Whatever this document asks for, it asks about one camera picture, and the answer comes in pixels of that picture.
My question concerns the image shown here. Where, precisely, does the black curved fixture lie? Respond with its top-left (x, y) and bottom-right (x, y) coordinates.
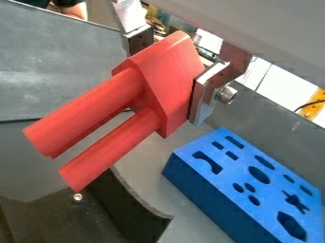
top-left (0, 169), bottom-right (173, 243)

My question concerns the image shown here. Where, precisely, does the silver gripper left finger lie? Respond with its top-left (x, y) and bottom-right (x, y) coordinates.
top-left (112, 0), bottom-right (154, 56)

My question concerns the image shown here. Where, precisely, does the red three-prong object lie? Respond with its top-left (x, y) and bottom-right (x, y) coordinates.
top-left (25, 31), bottom-right (205, 192)

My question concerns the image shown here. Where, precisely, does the blue shape-sorter block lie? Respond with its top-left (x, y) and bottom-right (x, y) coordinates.
top-left (162, 127), bottom-right (325, 243)

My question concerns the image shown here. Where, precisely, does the yellow object in background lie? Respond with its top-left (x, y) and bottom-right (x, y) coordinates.
top-left (299, 88), bottom-right (325, 121)

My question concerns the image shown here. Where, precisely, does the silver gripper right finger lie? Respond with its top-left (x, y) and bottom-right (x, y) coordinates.
top-left (188, 41), bottom-right (253, 125)

